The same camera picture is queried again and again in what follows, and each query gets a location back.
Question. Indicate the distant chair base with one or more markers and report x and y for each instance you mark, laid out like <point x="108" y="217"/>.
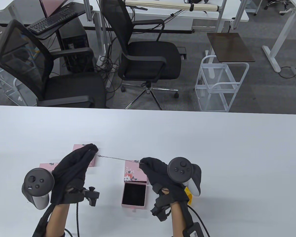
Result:
<point x="276" y="3"/>

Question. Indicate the pink box tray black lining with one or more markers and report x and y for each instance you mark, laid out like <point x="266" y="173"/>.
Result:
<point x="134" y="195"/>

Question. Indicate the pink floral jewelry box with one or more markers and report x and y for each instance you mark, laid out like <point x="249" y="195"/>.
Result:
<point x="48" y="166"/>
<point x="92" y="163"/>

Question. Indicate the black forearm sensor box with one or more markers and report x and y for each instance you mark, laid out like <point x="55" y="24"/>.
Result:
<point x="193" y="230"/>

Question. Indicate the person's right hand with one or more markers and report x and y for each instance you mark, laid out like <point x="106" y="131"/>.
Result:
<point x="155" y="172"/>

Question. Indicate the black mesh office chair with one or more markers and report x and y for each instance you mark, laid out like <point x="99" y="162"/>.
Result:
<point x="71" y="91"/>

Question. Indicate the person's right forearm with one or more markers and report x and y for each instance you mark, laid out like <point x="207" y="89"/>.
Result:
<point x="177" y="219"/>

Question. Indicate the black computer tower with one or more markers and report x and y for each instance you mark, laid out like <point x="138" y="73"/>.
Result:
<point x="74" y="44"/>

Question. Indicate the black keyboard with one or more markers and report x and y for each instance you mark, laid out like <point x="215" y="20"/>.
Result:
<point x="49" y="22"/>

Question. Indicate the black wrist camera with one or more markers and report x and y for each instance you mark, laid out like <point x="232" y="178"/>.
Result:
<point x="161" y="211"/>
<point x="92" y="196"/>

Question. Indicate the person's left forearm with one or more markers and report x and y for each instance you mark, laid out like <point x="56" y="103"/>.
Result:
<point x="58" y="219"/>

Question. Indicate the black keyboard tray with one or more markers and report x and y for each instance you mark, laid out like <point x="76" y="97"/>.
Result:
<point x="64" y="25"/>

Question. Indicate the grey handheld controller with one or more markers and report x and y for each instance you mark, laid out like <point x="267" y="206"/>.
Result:
<point x="181" y="169"/>
<point x="38" y="182"/>

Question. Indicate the white desk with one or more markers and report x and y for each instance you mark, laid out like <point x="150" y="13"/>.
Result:
<point x="286" y="27"/>
<point x="22" y="9"/>
<point x="207" y="14"/>

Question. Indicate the person's left hand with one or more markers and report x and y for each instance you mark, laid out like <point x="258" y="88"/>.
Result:
<point x="71" y="170"/>

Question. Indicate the black office chair chrome base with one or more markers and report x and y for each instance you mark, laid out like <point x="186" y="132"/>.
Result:
<point x="148" y="56"/>

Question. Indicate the dark wooden board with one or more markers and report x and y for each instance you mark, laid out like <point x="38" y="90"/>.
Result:
<point x="230" y="47"/>

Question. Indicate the yellow cloth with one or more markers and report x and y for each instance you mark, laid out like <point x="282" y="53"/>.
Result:
<point x="188" y="196"/>

